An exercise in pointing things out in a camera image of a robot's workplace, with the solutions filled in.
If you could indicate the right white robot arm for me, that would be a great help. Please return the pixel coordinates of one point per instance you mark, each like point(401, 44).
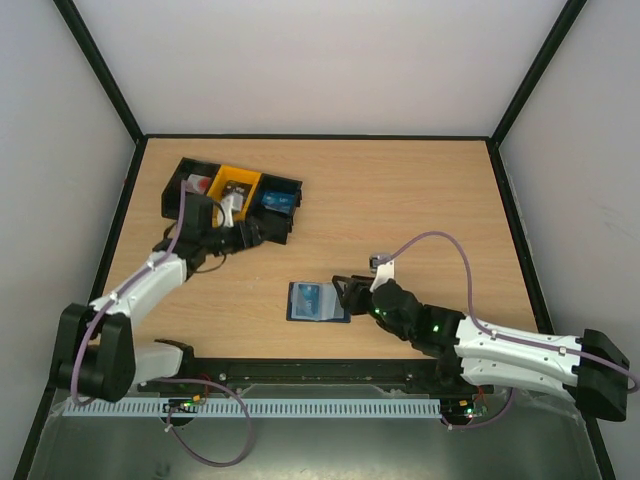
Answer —
point(589, 370)

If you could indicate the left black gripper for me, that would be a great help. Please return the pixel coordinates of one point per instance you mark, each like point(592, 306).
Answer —
point(242, 242)

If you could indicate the white slotted cable duct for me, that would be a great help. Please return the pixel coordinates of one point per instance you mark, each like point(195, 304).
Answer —
point(139, 407)

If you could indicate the black bin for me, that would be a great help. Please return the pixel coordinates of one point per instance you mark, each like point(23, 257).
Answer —
point(275, 227)
point(171, 195)

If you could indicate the black bin left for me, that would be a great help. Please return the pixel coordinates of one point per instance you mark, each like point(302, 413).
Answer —
point(171, 195)

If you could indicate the blue card in holder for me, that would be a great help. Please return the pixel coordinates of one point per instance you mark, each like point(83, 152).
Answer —
point(306, 304)

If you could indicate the black bin right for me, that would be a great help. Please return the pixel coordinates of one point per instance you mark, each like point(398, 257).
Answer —
point(275, 227)

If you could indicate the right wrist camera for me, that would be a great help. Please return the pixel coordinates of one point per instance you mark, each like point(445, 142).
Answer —
point(383, 267)

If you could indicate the red white card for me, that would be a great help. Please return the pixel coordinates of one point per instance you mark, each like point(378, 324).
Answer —
point(198, 184)

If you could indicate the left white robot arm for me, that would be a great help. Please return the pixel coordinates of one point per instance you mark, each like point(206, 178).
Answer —
point(95, 356)

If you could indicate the blue card holder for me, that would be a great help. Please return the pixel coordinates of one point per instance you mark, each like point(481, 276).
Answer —
point(331, 310)

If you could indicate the black enclosure frame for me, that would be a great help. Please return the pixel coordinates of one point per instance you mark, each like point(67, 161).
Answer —
point(561, 27)

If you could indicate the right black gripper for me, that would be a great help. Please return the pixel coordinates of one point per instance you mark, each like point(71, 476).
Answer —
point(348, 293)

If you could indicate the black rail base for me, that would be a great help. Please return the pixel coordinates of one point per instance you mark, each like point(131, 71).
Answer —
point(414, 376)

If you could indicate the yellow bin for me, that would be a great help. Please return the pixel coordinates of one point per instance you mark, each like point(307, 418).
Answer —
point(234, 176)

